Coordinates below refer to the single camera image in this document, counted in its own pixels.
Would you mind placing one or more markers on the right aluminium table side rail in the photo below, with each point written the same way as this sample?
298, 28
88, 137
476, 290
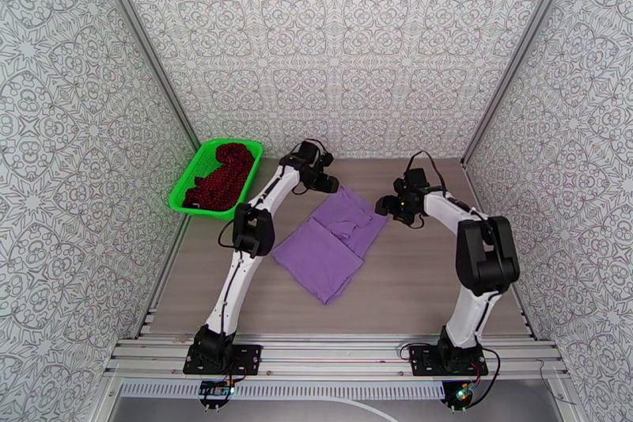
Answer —
474, 185

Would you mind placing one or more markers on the aluminium table side rail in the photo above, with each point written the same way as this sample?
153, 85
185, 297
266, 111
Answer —
163, 282
474, 185

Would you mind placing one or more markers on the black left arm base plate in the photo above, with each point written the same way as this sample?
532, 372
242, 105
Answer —
247, 358

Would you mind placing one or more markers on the left aluminium table side rail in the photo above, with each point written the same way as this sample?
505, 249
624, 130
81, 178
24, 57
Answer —
163, 282

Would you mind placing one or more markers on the green plastic mesh basket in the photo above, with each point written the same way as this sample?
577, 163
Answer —
195, 173

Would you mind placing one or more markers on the aluminium corner post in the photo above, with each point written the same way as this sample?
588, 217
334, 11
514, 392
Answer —
144, 44
521, 44

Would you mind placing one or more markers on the left aluminium corner post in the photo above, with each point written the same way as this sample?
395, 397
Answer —
144, 44

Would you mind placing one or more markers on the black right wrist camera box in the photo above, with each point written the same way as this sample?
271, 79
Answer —
416, 179

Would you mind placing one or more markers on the aluminium frame crossbeam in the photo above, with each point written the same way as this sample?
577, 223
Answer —
336, 356

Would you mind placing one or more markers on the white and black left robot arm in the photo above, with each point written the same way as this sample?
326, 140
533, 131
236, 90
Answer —
232, 282

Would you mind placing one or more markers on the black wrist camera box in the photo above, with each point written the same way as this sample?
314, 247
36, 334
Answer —
307, 152
416, 179

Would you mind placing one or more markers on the right aluminium corner post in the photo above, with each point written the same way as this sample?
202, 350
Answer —
521, 44

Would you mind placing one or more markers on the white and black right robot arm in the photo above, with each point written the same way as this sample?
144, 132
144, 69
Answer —
487, 257

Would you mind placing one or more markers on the dark red dotted garment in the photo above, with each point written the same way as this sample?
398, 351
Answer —
222, 183

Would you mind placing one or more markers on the purple shirt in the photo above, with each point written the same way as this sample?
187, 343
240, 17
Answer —
321, 257

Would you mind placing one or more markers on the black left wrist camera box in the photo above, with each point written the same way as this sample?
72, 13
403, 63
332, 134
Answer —
307, 152

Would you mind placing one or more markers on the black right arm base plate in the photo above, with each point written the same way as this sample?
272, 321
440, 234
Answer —
420, 361

